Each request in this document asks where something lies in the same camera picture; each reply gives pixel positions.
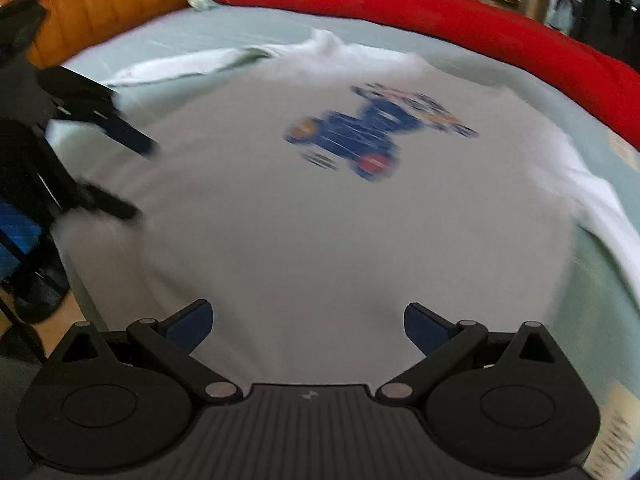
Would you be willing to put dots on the red quilt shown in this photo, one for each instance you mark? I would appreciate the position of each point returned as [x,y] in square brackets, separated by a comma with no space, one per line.
[605,87]

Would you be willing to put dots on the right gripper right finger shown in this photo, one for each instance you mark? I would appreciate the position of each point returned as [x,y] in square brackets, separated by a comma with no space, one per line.
[445,346]

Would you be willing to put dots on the white printed t-shirt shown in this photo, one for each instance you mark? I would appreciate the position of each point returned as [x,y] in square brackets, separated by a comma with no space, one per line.
[320,219]

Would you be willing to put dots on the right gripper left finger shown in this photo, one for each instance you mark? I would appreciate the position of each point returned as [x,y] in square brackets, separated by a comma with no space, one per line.
[166,346]

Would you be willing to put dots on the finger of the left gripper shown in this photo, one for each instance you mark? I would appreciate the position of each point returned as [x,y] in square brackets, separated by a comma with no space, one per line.
[120,131]
[93,198]

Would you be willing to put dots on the black bag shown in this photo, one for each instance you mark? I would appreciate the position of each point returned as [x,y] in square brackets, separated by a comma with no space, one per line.
[611,27]

